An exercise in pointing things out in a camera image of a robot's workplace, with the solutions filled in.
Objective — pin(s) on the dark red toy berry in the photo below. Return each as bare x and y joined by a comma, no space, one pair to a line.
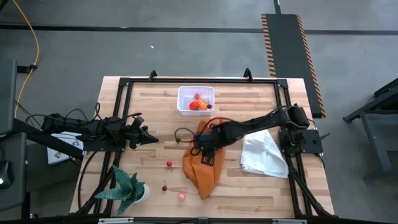
209,106

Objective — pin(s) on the black ramp with striped edges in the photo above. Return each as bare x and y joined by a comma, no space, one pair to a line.
289,62

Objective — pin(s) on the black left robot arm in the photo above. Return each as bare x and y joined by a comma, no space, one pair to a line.
77,126

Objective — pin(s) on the orange cloth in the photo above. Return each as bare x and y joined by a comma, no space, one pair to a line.
202,183

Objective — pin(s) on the pink toy peach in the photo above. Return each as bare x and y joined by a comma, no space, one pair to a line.
196,96
181,197

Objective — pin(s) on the dark red toy cherry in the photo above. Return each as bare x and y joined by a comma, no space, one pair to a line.
164,188

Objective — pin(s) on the black metal stand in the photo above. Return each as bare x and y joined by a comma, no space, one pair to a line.
376,130

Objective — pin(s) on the black table frame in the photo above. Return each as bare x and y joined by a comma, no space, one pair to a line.
202,81

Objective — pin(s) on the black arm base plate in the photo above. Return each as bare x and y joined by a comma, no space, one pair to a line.
311,140
102,147

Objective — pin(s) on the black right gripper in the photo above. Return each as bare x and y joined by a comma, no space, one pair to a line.
208,140

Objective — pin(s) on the grey desk panel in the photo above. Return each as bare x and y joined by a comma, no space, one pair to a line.
7,96

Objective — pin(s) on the black computer mouse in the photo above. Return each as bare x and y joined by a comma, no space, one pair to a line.
4,174

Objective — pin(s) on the white cloth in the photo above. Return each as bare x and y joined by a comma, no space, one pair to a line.
264,152

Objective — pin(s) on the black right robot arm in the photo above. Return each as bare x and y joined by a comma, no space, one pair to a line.
264,121

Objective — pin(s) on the black arched frame bracket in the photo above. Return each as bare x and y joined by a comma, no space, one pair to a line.
152,75
247,74

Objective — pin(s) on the snake plant in white pot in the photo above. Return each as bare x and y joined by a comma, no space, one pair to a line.
130,189

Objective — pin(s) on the white perforated plastic basket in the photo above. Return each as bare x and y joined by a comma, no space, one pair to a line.
186,93

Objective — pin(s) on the toy orange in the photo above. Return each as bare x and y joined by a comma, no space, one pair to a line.
202,104

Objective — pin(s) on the black diagonal beam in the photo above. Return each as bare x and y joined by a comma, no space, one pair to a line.
40,137

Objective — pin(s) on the red toy tomato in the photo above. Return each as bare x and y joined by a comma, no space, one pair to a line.
193,106

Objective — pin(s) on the silver mounting plate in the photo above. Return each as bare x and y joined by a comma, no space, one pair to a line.
289,221
115,221

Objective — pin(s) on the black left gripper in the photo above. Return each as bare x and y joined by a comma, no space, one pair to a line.
127,133

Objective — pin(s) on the white printed box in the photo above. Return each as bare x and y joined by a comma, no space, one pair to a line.
59,155

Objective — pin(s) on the dark desk top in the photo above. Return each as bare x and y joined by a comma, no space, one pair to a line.
14,193

